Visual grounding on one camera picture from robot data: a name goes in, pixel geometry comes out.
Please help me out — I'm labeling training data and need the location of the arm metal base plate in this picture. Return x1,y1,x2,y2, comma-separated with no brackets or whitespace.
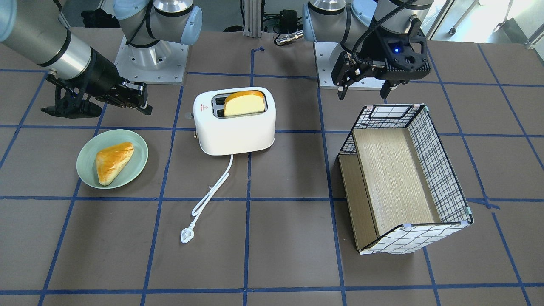
114,37,189,85
314,42,385,90

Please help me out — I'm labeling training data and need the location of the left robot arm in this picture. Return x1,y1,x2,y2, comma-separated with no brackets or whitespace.
303,0,433,100

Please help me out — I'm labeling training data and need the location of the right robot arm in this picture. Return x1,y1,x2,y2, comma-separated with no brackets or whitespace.
1,0,203,119

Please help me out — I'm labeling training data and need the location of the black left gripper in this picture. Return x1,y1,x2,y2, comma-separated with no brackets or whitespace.
331,26,431,101

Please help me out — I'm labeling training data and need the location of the yellow bread slice in toaster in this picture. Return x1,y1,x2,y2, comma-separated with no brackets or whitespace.
224,90,266,117

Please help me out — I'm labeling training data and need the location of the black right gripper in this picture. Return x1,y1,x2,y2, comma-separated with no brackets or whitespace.
45,49,152,116

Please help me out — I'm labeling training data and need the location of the triangular golden pastry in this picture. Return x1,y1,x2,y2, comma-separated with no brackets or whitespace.
95,142,134,186

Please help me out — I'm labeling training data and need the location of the white toaster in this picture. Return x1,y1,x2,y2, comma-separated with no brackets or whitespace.
193,87,276,156

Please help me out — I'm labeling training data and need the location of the wire basket with wooden shelf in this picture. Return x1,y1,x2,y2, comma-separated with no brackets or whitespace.
337,104,474,255

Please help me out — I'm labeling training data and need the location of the aluminium frame post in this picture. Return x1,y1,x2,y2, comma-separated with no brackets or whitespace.
241,0,264,40

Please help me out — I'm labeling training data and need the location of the green plate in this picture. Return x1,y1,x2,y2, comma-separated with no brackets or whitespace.
76,129,148,189

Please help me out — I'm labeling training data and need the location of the white toaster power cable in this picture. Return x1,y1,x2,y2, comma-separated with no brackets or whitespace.
180,154,234,244

